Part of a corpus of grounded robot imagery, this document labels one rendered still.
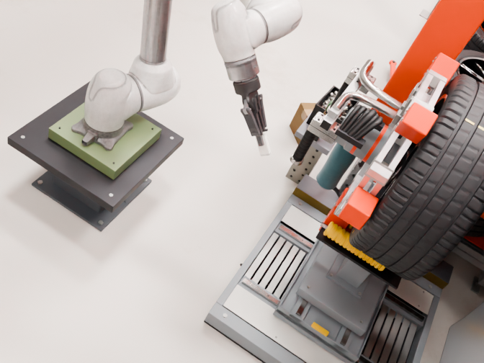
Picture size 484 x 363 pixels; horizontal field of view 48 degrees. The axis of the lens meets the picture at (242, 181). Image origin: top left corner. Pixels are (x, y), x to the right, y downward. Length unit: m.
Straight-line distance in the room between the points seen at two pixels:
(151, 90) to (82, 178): 0.42
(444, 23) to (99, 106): 1.26
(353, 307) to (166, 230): 0.85
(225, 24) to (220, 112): 1.59
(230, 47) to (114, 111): 0.74
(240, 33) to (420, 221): 0.71
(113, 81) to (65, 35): 1.25
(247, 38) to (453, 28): 0.86
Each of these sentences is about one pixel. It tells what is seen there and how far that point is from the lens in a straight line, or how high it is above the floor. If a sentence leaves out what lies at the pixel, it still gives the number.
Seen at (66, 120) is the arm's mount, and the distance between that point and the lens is 2.28.
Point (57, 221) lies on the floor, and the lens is 2.39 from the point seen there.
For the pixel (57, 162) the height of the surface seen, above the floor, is 0.30.
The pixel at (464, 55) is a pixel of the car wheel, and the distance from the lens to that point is 3.54.
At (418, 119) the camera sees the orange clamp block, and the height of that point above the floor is 1.14.
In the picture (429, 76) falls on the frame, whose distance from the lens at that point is 1.80.
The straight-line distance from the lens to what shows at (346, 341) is 2.22.
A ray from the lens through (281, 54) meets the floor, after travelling 3.66.
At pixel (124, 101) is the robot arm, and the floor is 0.56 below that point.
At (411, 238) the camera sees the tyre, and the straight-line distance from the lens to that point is 1.64.
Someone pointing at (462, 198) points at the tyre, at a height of 1.04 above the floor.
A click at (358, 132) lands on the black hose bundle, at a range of 1.64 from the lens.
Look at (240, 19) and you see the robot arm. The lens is 1.49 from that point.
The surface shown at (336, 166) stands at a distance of 2.09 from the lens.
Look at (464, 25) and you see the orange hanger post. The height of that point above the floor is 1.17.
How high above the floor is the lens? 1.95
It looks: 46 degrees down
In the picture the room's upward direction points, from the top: 25 degrees clockwise
